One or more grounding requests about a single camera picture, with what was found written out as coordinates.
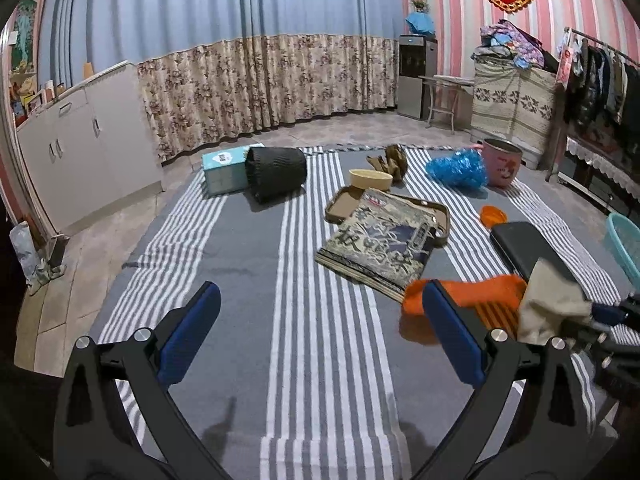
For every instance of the black phone case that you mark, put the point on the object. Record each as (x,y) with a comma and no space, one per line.
(520,245)

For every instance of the low tv stand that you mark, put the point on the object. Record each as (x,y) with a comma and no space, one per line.
(590,173)

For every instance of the small folding table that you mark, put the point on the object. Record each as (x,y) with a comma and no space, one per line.
(444,93)

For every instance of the blue floral curtain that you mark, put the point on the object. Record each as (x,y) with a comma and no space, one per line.
(213,70)

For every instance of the teal tissue box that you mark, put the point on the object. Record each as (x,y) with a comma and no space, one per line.
(224,171)

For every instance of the black corrugated roll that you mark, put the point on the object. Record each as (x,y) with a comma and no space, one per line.
(274,172)

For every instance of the light blue plastic basket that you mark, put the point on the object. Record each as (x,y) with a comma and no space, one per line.
(622,240)

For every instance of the cloth covered cabinet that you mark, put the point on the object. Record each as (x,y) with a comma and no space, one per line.
(514,104)

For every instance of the pile of clothes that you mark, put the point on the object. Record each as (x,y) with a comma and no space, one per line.
(505,41)

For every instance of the grey striped table cloth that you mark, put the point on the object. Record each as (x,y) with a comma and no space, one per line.
(305,374)

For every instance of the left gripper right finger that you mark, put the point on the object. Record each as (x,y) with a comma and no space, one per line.
(525,418)

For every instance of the blue crumpled plastic bag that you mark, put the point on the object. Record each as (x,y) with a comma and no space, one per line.
(463,169)

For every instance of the blue bag on dispenser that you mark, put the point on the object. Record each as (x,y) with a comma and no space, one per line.
(420,23)

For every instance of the beige cloth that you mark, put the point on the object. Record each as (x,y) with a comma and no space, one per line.
(549,299)

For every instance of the brown paper bag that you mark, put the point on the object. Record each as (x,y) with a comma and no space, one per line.
(393,162)

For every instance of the water dispenser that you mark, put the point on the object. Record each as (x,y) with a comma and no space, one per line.
(417,57)

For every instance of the beige round bowl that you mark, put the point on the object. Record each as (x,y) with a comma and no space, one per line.
(369,178)

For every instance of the orange sock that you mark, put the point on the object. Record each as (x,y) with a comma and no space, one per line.
(495,301)

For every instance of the clothes rack with garments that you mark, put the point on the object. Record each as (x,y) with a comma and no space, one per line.
(597,100)

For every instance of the orange peel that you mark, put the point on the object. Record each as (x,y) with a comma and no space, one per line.
(491,216)

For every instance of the white cabinet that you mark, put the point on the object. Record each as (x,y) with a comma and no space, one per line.
(91,152)

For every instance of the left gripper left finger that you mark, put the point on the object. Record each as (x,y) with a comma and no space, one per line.
(93,437)

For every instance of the brown tray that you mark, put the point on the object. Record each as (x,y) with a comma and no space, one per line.
(347,199)

